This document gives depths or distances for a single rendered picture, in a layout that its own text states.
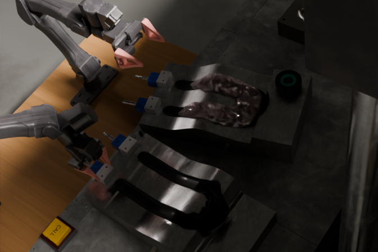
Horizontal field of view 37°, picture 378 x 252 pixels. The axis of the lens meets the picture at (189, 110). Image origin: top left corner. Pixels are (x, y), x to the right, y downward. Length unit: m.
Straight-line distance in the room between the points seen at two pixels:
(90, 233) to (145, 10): 1.93
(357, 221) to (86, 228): 0.98
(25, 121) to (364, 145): 0.99
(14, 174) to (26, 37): 1.74
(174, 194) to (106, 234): 0.25
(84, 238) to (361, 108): 1.18
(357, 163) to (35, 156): 1.33
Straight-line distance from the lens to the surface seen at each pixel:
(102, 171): 1.67
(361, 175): 0.83
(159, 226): 1.55
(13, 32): 3.64
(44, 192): 1.86
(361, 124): 0.73
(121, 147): 1.70
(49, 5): 1.71
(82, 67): 1.88
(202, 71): 1.86
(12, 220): 1.86
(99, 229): 1.73
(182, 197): 1.57
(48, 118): 1.53
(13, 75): 3.39
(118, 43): 1.52
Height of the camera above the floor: 2.29
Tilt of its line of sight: 53 degrees down
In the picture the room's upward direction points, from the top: 18 degrees counter-clockwise
